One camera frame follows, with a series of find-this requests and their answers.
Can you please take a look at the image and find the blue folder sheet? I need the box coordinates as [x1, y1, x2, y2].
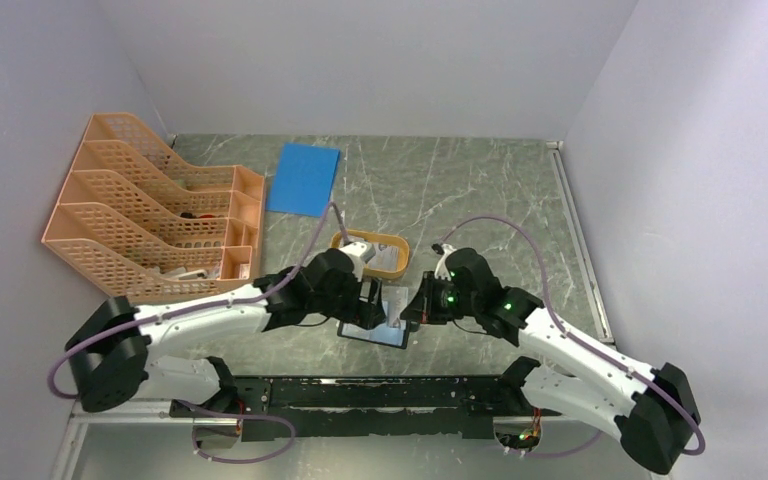
[265, 143, 341, 217]

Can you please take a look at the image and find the black leather card holder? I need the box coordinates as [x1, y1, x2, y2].
[337, 291, 419, 349]

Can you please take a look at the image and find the peach plastic file organizer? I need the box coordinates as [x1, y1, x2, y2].
[41, 112, 265, 303]

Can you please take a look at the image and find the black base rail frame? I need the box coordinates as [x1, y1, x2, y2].
[209, 356, 540, 440]

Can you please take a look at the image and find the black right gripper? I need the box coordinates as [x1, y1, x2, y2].
[401, 270, 480, 324]

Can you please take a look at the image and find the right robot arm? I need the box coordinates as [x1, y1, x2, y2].
[400, 245, 701, 475]

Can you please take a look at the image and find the white VIP card stack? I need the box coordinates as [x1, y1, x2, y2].
[349, 235, 401, 273]

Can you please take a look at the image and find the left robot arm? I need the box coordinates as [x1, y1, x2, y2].
[65, 242, 386, 416]

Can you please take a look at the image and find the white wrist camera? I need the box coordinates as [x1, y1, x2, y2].
[339, 240, 376, 266]
[432, 243, 456, 279]

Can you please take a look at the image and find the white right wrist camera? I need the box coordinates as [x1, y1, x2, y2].
[432, 243, 456, 279]

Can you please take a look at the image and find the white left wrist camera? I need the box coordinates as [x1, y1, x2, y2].
[339, 240, 376, 266]

